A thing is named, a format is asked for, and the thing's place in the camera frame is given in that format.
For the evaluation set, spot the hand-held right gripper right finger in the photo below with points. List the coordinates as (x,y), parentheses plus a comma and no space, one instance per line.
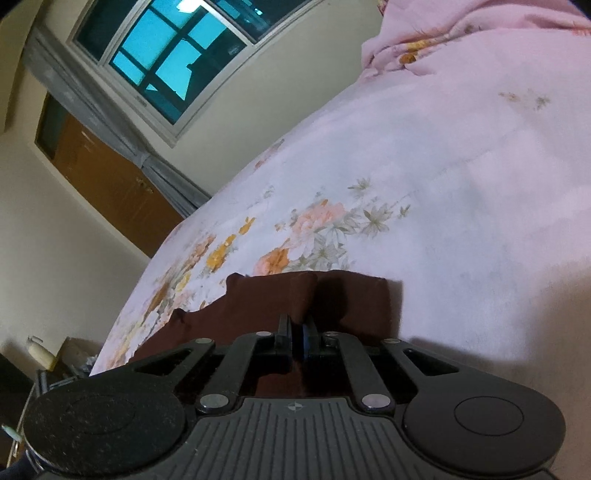
(308,341)

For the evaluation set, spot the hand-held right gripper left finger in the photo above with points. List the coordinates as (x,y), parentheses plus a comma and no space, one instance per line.
(285,339)

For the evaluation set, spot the brown long-sleeve sweater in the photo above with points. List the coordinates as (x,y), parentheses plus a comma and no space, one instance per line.
(258,300)

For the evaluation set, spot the bed with floral sheet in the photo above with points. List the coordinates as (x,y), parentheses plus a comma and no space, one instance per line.
(415,184)

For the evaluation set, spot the cardboard box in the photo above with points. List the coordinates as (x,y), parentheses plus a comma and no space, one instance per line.
(76,355)

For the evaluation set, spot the brown wooden door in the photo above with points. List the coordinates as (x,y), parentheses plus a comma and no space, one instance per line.
(106,180)

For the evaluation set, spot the white bottle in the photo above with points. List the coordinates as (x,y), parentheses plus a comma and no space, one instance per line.
(41,353)

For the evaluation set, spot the grey curtain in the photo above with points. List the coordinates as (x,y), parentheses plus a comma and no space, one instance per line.
(115,134)

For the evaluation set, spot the white-framed window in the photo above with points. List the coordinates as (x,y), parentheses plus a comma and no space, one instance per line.
(184,50)

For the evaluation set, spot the pink quilt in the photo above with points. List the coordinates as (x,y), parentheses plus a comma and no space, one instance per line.
(485,32)

